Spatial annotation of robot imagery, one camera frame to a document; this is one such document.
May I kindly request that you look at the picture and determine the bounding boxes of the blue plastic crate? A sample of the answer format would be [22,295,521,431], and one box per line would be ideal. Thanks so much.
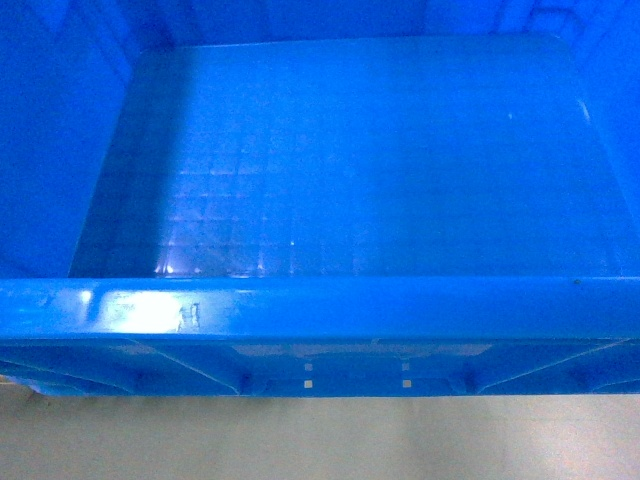
[1,1,639,397]

